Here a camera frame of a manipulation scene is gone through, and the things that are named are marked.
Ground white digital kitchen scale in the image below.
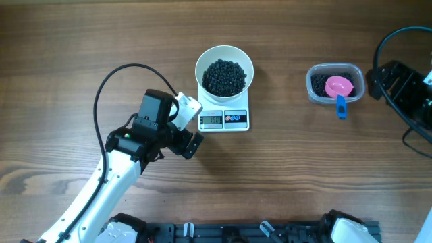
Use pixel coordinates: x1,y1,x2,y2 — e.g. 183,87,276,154
198,87,250,132

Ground black beans in container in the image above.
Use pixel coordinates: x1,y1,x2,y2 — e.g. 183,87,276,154
310,72,354,97

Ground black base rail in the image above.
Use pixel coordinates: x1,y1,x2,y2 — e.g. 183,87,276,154
107,221,382,243

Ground black beans in bowl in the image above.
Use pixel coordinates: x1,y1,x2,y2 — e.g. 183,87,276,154
202,59,247,97

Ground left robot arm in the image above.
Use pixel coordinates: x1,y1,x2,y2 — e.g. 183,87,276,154
38,89,203,242

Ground pink scoop blue handle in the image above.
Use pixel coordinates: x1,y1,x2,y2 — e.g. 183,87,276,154
325,76,354,119

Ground white bowl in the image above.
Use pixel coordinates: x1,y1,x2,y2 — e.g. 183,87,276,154
195,45,254,101

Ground clear plastic bean container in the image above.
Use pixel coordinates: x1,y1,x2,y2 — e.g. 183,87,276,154
306,63,365,105

